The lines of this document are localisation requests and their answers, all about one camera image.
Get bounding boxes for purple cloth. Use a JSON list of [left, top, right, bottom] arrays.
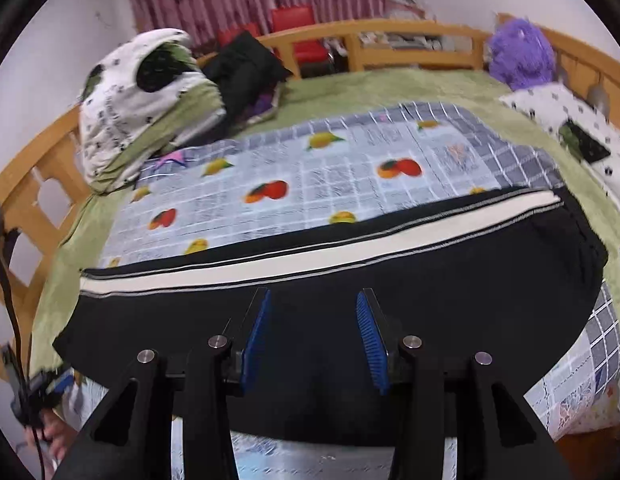
[[247, 85, 287, 122]]

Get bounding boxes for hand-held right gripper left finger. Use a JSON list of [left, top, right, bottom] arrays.
[[52, 287, 273, 480]]

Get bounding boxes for wooden bed frame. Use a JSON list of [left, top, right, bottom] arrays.
[[0, 12, 620, 386]]

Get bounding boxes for large red chair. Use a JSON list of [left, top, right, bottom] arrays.
[[270, 5, 329, 64]]

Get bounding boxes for white dotted pillow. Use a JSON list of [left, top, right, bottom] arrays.
[[500, 82, 620, 213]]

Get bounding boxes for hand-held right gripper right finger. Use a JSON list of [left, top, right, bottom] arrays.
[[356, 288, 573, 480]]

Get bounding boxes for folded white and green quilt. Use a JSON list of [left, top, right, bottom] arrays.
[[79, 29, 228, 195]]

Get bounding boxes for small red chair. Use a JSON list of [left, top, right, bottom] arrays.
[[217, 22, 263, 48]]

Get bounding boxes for purple plush toy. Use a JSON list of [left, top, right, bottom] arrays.
[[488, 16, 558, 91]]

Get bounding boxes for fruit printed checked blanket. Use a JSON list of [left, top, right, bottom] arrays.
[[60, 101, 620, 480]]

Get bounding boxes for person's left hand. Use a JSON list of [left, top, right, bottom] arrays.
[[26, 407, 73, 463]]

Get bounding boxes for black cable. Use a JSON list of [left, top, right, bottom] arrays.
[[0, 247, 47, 480]]

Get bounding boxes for black clothing pile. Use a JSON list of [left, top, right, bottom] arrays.
[[202, 31, 293, 121]]

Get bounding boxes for black pants with white stripe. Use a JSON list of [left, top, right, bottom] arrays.
[[52, 187, 610, 448]]

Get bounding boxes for green bed cover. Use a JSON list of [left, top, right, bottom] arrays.
[[30, 67, 620, 376]]

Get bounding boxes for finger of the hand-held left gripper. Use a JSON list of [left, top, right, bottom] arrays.
[[47, 374, 75, 403]]

